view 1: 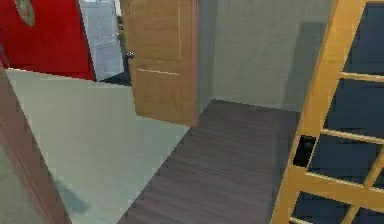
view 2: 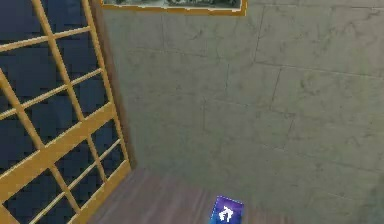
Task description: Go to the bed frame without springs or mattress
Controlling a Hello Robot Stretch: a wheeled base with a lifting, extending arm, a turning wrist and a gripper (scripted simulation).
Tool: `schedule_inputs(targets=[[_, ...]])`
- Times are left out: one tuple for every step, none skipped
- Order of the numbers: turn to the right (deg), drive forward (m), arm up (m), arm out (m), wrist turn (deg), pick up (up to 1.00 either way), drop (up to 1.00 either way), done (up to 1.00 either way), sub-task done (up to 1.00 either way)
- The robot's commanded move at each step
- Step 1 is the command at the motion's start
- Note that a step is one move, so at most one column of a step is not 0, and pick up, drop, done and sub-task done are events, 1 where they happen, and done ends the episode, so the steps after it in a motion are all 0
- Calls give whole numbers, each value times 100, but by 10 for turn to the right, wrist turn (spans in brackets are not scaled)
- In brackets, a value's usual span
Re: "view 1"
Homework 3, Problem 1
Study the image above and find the brown wooden room door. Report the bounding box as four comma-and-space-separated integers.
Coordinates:
119, 0, 200, 128

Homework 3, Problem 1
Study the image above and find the white panelled room door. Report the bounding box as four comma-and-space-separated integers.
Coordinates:
78, 0, 125, 82

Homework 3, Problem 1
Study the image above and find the yellow glazed room door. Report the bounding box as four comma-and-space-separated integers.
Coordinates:
269, 0, 384, 224

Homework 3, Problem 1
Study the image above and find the green oval wall ornament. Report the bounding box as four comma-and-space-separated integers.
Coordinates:
13, 0, 36, 28

